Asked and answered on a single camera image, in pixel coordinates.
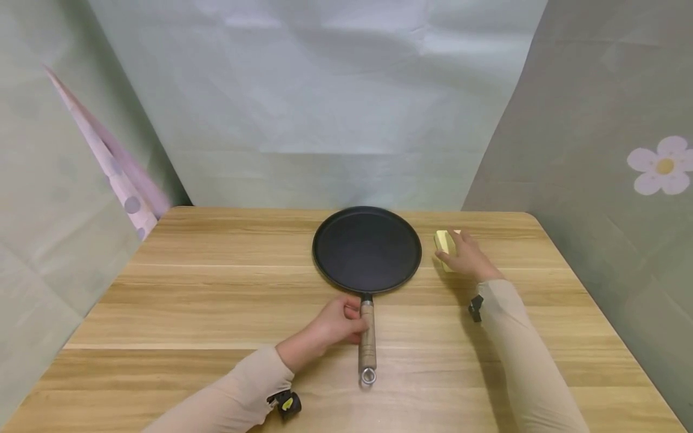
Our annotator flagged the person's right hand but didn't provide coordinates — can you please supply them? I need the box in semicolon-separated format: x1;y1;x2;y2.
434;229;505;284

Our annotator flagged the person's left hand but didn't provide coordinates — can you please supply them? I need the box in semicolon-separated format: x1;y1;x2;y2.
275;294;372;374

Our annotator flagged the yellow sponge block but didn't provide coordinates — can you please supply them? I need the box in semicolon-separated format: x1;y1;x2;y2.
433;229;463;273

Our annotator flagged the black pan wooden handle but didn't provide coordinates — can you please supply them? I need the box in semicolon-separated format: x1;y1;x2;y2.
312;206;422;387

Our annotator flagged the person's right forearm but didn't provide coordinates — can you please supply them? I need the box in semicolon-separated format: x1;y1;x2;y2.
478;278;592;433

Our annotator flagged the person's left forearm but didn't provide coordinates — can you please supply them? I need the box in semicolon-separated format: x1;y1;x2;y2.
141;344;297;433

